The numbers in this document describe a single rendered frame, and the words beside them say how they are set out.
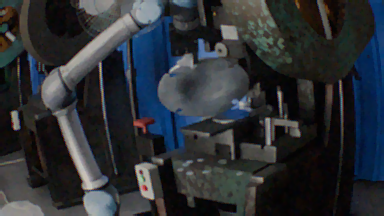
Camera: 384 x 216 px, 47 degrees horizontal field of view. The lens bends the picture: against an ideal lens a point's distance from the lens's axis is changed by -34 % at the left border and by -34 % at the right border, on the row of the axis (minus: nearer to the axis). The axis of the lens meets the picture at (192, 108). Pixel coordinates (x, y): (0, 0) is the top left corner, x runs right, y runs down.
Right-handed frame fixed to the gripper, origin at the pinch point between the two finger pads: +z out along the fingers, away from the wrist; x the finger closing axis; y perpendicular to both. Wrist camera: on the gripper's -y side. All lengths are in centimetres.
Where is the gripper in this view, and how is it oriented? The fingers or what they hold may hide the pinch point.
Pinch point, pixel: (194, 64)
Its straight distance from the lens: 199.0
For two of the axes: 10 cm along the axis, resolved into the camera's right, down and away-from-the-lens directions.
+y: -9.9, 1.3, -0.6
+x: 1.4, 7.9, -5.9
